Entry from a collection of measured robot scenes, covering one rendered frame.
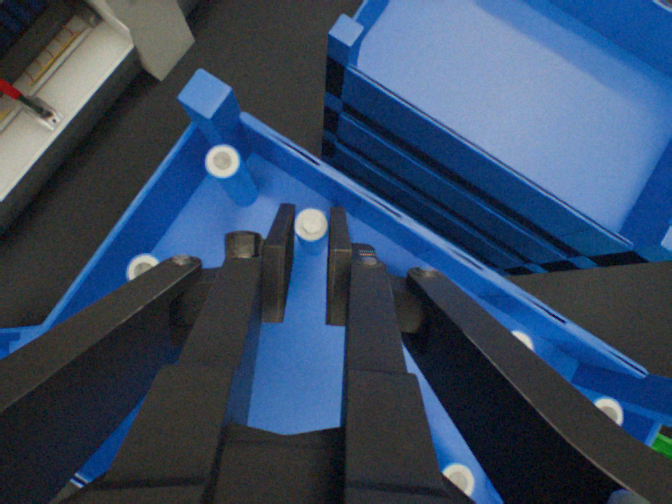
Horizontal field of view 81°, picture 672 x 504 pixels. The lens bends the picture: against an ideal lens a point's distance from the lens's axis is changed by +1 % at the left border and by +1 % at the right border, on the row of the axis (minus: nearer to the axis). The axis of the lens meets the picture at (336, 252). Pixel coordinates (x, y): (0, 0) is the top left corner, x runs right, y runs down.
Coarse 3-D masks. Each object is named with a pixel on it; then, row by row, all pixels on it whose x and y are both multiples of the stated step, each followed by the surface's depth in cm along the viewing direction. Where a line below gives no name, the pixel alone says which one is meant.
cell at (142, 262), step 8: (136, 256) 19; (144, 256) 19; (152, 256) 19; (160, 256) 20; (128, 264) 19; (136, 264) 19; (144, 264) 19; (152, 264) 19; (128, 272) 19; (136, 272) 19; (128, 280) 19
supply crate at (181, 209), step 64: (192, 128) 21; (256, 128) 21; (192, 192) 26; (320, 192) 26; (128, 256) 23; (320, 256) 26; (384, 256) 26; (448, 256) 22; (320, 320) 25; (512, 320) 26; (256, 384) 25; (320, 384) 25; (576, 384) 25; (640, 384) 21
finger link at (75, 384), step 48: (144, 288) 10; (48, 336) 8; (96, 336) 8; (144, 336) 10; (0, 384) 7; (48, 384) 7; (96, 384) 8; (144, 384) 10; (0, 432) 6; (48, 432) 7; (96, 432) 8; (0, 480) 6; (48, 480) 7
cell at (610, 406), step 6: (582, 390) 21; (588, 390) 21; (588, 396) 20; (594, 396) 20; (600, 396) 20; (606, 396) 20; (594, 402) 20; (600, 402) 20; (606, 402) 20; (612, 402) 20; (600, 408) 19; (606, 408) 19; (612, 408) 19; (618, 408) 20; (612, 414) 19; (618, 414) 20; (618, 420) 20
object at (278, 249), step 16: (288, 208) 19; (272, 224) 16; (288, 224) 16; (272, 240) 14; (288, 240) 15; (272, 256) 13; (288, 256) 16; (272, 272) 14; (288, 272) 16; (272, 288) 14; (288, 288) 17; (272, 304) 14; (272, 320) 14
